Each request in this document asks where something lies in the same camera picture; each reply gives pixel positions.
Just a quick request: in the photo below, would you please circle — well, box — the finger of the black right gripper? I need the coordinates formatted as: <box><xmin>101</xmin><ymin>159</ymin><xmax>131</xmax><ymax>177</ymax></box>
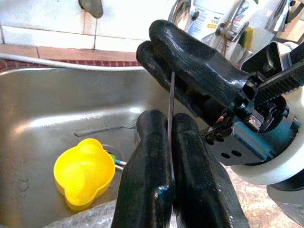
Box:
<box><xmin>148</xmin><ymin>19</ymin><xmax>251</xmax><ymax>106</ymax></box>
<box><xmin>136</xmin><ymin>40</ymin><xmax>228</xmax><ymax>126</ymax></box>

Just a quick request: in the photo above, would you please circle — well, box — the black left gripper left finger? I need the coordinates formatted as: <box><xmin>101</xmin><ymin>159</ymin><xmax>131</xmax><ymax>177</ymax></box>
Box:
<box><xmin>111</xmin><ymin>109</ymin><xmax>175</xmax><ymax>228</ymax></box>

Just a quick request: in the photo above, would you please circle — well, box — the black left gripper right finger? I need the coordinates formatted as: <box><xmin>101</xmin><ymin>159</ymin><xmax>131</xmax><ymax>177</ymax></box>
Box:
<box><xmin>171</xmin><ymin>112</ymin><xmax>250</xmax><ymax>228</ymax></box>

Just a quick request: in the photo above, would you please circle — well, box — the steel spoon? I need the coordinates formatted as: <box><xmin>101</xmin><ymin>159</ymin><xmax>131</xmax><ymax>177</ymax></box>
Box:
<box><xmin>166</xmin><ymin>70</ymin><xmax>177</xmax><ymax>184</ymax></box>

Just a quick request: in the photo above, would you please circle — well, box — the yellow plastic cup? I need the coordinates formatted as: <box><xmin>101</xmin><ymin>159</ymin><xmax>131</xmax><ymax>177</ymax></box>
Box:
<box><xmin>53</xmin><ymin>138</ymin><xmax>116</xmax><ymax>212</ymax></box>

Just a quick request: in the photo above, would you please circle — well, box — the green white plastic utensil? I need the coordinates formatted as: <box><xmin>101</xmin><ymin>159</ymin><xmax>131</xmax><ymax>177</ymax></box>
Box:
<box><xmin>108</xmin><ymin>153</ymin><xmax>128</xmax><ymax>171</ymax></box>

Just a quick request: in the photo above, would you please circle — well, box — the large white detergent bottle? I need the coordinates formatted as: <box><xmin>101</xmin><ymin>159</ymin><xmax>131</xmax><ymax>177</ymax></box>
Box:
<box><xmin>187</xmin><ymin>0</ymin><xmax>257</xmax><ymax>48</ymax></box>

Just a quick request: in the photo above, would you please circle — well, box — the chrome sink faucet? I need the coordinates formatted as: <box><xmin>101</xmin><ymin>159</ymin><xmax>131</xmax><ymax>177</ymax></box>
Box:
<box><xmin>214</xmin><ymin>0</ymin><xmax>250</xmax><ymax>43</ymax></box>

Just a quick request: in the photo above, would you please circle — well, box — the yellow green sponge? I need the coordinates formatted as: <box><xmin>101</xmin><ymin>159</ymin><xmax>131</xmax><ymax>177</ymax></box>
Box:
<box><xmin>238</xmin><ymin>26</ymin><xmax>255</xmax><ymax>48</ymax></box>

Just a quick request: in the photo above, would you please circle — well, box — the clear bubble wrap sheet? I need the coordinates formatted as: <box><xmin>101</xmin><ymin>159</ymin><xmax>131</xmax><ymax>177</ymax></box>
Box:
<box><xmin>39</xmin><ymin>199</ymin><xmax>120</xmax><ymax>228</ymax></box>

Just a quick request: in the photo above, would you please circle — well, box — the stainless steel sink basin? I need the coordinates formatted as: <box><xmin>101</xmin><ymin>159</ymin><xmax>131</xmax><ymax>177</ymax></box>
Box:
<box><xmin>0</xmin><ymin>66</ymin><xmax>208</xmax><ymax>228</ymax></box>

